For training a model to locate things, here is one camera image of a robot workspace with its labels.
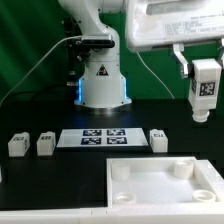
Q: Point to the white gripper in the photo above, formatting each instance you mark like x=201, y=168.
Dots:
x=159, y=23

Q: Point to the white square table top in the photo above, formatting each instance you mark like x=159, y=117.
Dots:
x=162, y=180

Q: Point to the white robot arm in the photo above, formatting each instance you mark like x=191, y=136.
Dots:
x=102, y=87

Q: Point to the white marker sheet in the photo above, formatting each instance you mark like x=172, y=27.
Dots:
x=111, y=137

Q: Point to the white front fence bar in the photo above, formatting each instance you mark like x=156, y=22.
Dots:
x=195, y=213

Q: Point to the white block left edge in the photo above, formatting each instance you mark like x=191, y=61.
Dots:
x=0, y=174

